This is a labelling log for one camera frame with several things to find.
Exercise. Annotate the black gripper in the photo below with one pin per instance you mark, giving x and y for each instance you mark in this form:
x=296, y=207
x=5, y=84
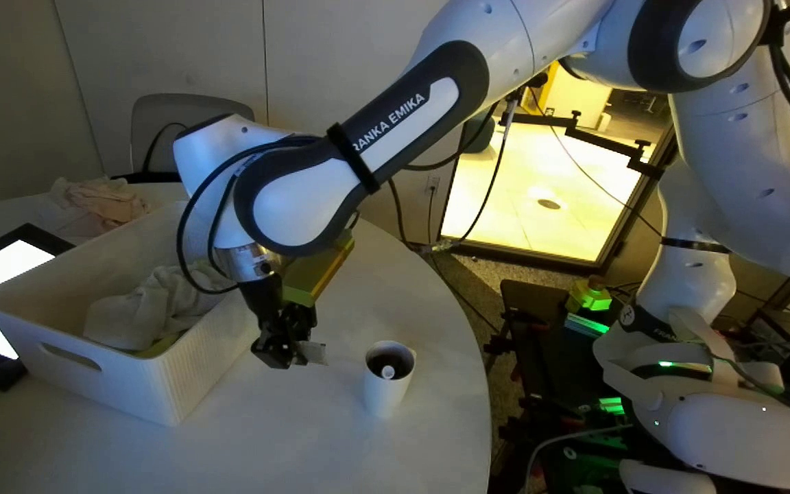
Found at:
x=275, y=306

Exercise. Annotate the green Expo marker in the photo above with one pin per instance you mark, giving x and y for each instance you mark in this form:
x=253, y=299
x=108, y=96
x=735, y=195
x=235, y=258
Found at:
x=385, y=371

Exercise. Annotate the white waffle towel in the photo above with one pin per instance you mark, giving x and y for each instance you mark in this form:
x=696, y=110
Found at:
x=148, y=306

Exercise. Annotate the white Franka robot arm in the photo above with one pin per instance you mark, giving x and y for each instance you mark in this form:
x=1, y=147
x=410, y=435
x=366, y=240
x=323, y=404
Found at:
x=506, y=57

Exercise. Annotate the white cup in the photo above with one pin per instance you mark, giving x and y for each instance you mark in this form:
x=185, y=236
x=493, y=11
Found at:
x=385, y=393

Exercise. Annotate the white plastic basket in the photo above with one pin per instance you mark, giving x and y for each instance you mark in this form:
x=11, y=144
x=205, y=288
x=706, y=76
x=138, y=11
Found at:
x=122, y=386

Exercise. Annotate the pink cloth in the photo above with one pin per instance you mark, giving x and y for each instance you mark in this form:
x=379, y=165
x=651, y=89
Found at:
x=101, y=201

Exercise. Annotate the grey office chair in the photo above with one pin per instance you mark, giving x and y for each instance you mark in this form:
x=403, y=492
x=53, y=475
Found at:
x=152, y=114

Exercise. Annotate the black camera stand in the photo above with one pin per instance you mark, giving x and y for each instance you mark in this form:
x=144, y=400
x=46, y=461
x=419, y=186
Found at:
x=614, y=140

